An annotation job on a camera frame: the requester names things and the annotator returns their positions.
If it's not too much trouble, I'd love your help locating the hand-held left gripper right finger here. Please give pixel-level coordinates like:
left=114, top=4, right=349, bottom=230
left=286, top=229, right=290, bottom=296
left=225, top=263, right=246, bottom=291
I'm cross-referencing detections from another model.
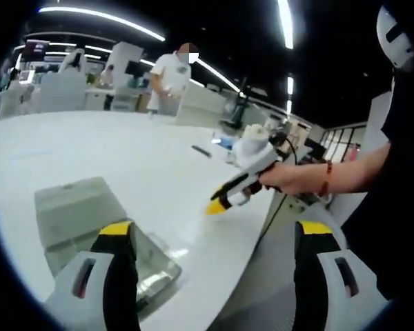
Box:
left=293, top=220, right=384, bottom=331

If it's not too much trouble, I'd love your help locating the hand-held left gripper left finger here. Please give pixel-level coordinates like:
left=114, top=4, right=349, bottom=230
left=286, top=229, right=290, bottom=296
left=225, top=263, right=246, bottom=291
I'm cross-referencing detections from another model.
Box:
left=43, top=221, right=141, bottom=331

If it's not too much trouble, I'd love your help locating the clear grey guide fixture box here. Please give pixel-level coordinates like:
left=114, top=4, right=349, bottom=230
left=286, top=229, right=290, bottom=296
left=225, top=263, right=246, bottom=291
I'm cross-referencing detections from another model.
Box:
left=33, top=176, right=183, bottom=308

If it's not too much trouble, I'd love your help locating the person's right hand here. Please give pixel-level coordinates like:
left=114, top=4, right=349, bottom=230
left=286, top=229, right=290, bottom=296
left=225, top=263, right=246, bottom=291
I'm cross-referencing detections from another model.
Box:
left=258, top=161, right=325, bottom=197

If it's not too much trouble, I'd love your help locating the green black machine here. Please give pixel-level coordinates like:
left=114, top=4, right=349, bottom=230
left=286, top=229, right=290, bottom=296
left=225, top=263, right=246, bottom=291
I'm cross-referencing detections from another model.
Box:
left=220, top=77, right=251, bottom=130

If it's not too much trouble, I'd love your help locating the black pen on table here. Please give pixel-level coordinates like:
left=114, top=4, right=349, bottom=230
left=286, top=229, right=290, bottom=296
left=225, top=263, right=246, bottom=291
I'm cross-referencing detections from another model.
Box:
left=192, top=145, right=213, bottom=159

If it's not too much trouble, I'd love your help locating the white partition screen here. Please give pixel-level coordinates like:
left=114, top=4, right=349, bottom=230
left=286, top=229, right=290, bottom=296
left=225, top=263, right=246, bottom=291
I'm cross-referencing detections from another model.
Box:
left=175, top=82, right=228, bottom=127

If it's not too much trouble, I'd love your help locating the clear storage container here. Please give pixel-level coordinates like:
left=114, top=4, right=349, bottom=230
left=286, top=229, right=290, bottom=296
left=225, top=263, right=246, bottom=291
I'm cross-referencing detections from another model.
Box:
left=289, top=192, right=332, bottom=212

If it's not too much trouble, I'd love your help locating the straight ceiling light strip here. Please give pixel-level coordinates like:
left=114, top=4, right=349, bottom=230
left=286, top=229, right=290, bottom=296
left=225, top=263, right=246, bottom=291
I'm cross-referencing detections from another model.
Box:
left=277, top=0, right=294, bottom=49

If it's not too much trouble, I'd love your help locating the operator in black clothing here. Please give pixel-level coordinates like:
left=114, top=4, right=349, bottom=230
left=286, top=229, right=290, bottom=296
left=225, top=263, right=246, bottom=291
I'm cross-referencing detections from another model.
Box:
left=341, top=0, right=414, bottom=301

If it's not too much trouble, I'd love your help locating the white worn chest device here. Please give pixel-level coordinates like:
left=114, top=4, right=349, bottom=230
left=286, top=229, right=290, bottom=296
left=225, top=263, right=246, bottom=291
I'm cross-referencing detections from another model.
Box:
left=375, top=5, right=414, bottom=72

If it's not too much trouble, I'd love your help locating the grey partition screen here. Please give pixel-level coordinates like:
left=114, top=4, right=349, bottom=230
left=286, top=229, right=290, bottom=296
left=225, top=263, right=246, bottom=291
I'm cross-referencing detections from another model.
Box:
left=39, top=72, right=87, bottom=113

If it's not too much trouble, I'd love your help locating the long curved ceiling light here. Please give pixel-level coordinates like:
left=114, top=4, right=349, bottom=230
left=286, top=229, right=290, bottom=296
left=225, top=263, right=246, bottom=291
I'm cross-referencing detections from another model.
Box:
left=37, top=6, right=166, bottom=42

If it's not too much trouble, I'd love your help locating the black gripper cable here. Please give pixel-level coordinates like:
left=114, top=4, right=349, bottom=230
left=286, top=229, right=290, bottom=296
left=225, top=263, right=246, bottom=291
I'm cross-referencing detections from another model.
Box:
left=274, top=132, right=298, bottom=166

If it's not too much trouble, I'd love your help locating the red bead bracelet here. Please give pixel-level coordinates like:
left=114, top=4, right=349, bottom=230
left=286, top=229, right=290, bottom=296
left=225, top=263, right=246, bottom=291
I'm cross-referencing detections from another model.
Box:
left=317, top=160, right=334, bottom=198

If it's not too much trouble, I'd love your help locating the wall display screen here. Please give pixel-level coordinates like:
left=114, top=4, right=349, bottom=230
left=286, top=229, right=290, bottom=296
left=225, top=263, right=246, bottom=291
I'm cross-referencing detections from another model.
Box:
left=23, top=39, right=51, bottom=62

